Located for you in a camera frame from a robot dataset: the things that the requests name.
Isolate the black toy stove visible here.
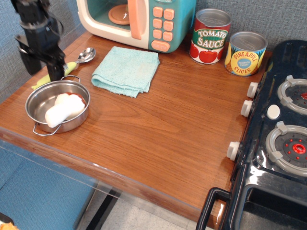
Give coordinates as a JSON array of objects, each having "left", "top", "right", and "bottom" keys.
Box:
[{"left": 197, "top": 40, "right": 307, "bottom": 230}]

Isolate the tomato sauce can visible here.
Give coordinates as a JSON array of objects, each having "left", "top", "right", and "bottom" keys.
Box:
[{"left": 189, "top": 8, "right": 232, "bottom": 64}]

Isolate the pineapple slices can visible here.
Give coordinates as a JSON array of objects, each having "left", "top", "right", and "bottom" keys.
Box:
[{"left": 224, "top": 31, "right": 268, "bottom": 76}]

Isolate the orange object at corner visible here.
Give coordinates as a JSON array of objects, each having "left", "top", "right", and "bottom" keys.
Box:
[{"left": 0, "top": 213, "right": 19, "bottom": 230}]

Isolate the spoon with yellow handle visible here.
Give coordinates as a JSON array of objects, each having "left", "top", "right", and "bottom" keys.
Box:
[{"left": 31, "top": 47, "right": 96, "bottom": 90}]

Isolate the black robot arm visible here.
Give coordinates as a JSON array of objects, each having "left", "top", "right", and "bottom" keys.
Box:
[{"left": 11, "top": 0, "right": 65, "bottom": 81}]

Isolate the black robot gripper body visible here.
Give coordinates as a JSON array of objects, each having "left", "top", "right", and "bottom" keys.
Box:
[{"left": 15, "top": 23, "right": 65, "bottom": 64}]

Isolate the white toy food piece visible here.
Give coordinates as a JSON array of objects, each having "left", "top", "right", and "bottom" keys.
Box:
[{"left": 45, "top": 92, "right": 86, "bottom": 128}]

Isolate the light blue folded cloth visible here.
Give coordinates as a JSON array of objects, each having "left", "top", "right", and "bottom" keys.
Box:
[{"left": 91, "top": 46, "right": 160, "bottom": 98}]

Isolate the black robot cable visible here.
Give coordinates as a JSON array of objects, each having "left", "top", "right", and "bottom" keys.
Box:
[{"left": 45, "top": 14, "right": 64, "bottom": 39}]

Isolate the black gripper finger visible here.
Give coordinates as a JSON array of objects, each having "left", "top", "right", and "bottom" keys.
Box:
[
  {"left": 47, "top": 61, "right": 65, "bottom": 81},
  {"left": 19, "top": 49, "right": 42, "bottom": 75}
]

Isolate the toy microwave teal and cream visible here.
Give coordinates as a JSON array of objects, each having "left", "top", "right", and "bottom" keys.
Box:
[{"left": 77, "top": 0, "right": 196, "bottom": 53}]

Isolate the small metal pan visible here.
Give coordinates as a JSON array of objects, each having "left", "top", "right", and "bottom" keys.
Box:
[{"left": 25, "top": 75, "right": 91, "bottom": 137}]

